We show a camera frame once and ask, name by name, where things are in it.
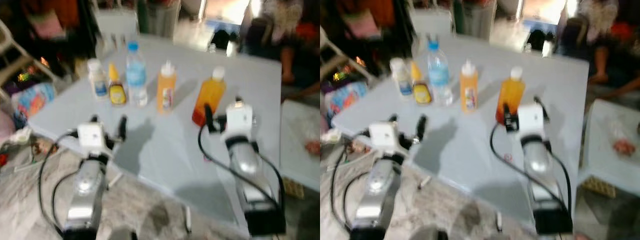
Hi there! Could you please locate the clear water bottle blue cap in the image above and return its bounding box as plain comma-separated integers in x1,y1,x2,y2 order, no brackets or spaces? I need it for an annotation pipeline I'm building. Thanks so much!
428,40,454,107
125,41,149,108

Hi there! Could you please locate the slim orange bottle white cap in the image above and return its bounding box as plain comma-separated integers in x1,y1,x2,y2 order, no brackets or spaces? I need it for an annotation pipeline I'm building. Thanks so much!
460,60,479,113
157,60,177,115

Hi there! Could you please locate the small white bottle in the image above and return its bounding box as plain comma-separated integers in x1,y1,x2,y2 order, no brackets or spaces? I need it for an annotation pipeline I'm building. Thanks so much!
87,58,109,100
390,57,414,99

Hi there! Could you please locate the small white side table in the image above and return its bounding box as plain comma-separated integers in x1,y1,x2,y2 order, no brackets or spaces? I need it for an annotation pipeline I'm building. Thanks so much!
280,100,321,193
577,98,640,198

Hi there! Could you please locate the person in white patterned top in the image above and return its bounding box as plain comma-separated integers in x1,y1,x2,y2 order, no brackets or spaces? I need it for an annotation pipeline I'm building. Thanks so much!
560,0,640,98
240,0,321,98

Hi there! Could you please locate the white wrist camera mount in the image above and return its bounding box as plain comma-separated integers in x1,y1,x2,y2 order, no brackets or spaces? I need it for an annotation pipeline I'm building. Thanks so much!
77,122,107,152
225,102,254,141
517,103,545,139
368,122,401,152

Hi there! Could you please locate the white plastic chair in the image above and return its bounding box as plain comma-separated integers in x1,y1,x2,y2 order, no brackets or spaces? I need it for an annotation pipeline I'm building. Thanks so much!
0,20,58,93
320,27,374,86

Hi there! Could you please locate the white square-backed chair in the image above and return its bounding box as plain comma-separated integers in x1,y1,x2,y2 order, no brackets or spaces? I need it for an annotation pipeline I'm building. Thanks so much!
94,9,140,48
409,9,453,46

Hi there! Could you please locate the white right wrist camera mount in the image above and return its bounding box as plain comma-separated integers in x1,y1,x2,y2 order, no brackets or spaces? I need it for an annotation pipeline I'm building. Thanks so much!
517,103,545,139
225,102,254,141

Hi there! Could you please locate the wide orange bottle white cap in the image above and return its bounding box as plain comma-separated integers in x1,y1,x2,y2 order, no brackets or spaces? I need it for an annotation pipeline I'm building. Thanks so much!
192,66,227,127
495,67,526,126

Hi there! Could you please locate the grey robot left leg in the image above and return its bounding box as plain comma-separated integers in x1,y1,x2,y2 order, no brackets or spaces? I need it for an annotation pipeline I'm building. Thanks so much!
410,226,449,240
107,227,139,240

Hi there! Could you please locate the white crumpled paper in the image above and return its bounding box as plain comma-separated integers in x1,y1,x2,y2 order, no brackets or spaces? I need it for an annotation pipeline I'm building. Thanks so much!
325,127,344,146
10,127,34,146

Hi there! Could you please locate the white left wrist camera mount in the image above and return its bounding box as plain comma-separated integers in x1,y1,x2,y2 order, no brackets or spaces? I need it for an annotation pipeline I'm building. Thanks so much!
368,122,401,152
77,122,107,152

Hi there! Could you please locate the colourful printed bag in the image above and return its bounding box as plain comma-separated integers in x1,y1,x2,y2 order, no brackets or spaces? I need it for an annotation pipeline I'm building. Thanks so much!
324,81,368,117
11,82,57,123

